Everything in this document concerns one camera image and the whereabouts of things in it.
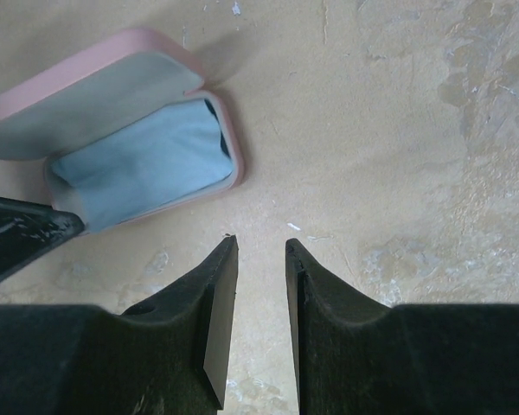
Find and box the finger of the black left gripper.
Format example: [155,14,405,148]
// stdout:
[0,197,85,283]

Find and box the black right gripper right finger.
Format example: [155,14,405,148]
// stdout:
[285,239,519,414]

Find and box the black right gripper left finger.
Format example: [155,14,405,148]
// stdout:
[0,236,238,414]

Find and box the blue cleaning cloth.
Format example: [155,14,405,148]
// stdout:
[51,99,234,232]

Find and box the pink glasses case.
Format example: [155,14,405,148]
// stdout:
[0,29,244,233]

